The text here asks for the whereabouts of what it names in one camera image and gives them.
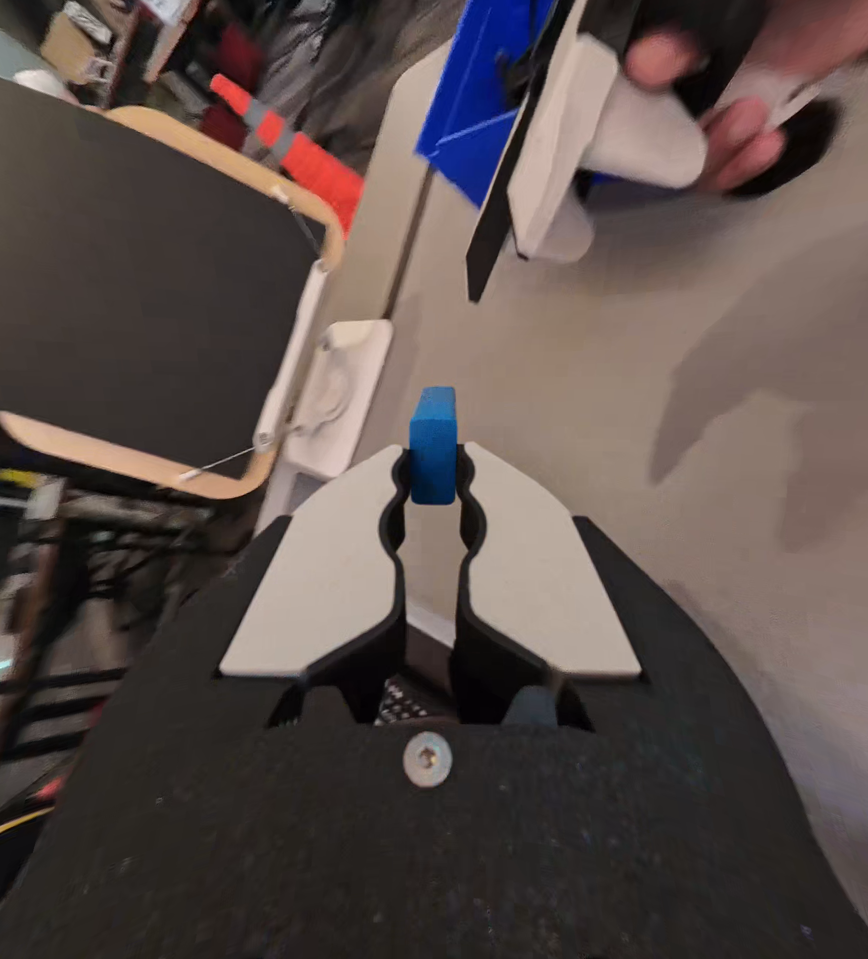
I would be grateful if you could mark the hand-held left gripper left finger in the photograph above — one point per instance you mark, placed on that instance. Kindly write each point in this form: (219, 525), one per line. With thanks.
(306, 584)

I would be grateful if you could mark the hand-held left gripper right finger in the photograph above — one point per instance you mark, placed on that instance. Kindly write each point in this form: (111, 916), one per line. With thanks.
(554, 584)

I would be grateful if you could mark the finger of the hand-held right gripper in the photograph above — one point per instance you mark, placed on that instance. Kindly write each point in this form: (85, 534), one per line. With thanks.
(561, 150)
(509, 172)

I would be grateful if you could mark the blue plastic bin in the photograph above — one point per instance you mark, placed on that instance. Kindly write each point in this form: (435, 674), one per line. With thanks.
(471, 97)

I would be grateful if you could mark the blue rectangular block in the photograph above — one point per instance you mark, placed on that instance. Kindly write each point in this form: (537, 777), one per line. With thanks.
(432, 449)

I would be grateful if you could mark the grey desk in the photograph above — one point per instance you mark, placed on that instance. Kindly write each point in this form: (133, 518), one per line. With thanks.
(396, 187)
(704, 449)

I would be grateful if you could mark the person's right hand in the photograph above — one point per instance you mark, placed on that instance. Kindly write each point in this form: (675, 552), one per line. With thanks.
(816, 37)

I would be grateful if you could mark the white monitor stand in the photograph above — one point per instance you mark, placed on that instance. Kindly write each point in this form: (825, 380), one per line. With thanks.
(351, 389)

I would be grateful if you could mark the orange traffic cone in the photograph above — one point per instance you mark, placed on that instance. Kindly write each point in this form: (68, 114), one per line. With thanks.
(306, 157)

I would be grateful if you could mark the wood-framed black screen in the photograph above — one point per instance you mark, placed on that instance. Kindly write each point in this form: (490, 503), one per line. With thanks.
(104, 285)

